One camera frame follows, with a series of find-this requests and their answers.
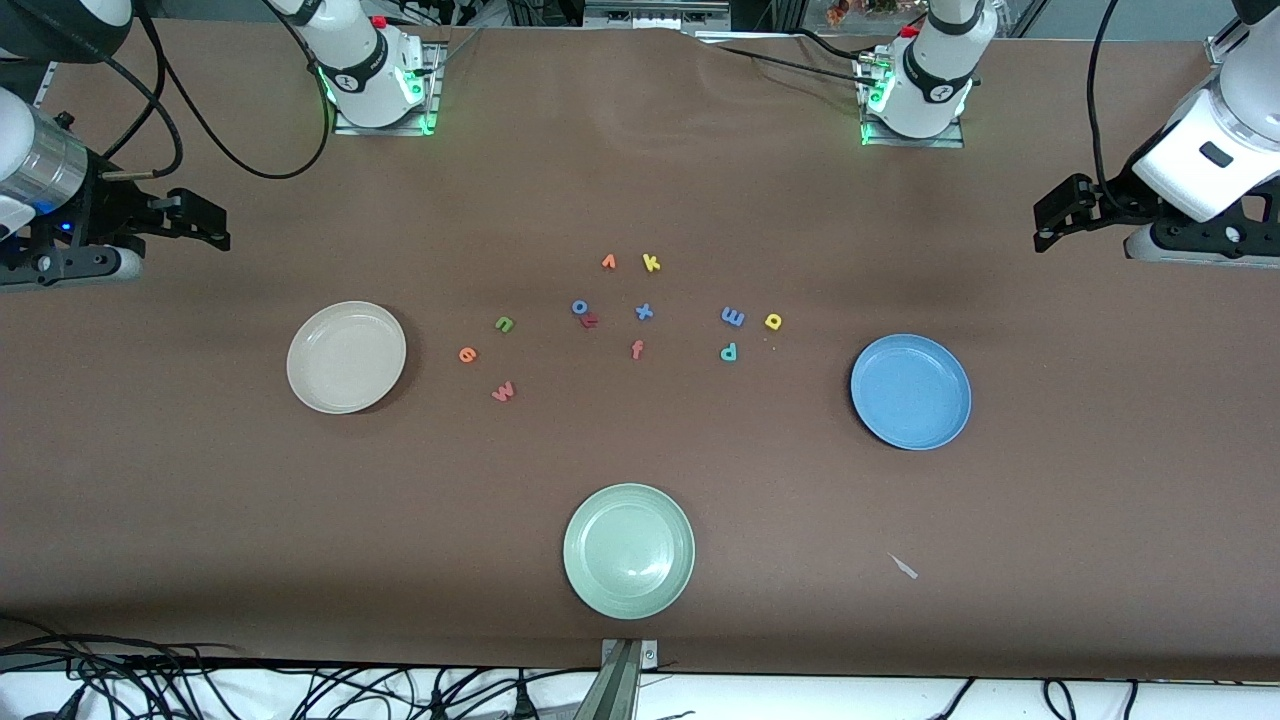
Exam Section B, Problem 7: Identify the beige round plate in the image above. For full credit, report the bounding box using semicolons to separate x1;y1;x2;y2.
286;301;408;415

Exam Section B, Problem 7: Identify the blue round plate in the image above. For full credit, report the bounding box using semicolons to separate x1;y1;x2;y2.
850;334;973;452

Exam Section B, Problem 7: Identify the grey metal box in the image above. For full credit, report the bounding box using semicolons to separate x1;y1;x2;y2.
583;0;733;31

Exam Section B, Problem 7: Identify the brown table cover sheet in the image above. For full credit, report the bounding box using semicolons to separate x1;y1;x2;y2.
0;18;1280;683

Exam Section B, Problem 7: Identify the pale green round plate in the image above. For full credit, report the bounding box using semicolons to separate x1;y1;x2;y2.
562;483;696;621

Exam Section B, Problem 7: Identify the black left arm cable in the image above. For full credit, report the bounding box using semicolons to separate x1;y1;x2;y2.
1086;0;1126;216

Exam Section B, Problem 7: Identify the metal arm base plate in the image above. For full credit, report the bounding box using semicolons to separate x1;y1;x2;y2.
333;40;446;137
862;55;966;149

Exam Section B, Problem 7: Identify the black table cable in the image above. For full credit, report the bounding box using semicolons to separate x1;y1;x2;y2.
790;28;869;67
697;38;881;91

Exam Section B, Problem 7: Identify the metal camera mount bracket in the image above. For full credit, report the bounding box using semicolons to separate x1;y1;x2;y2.
575;638;661;720

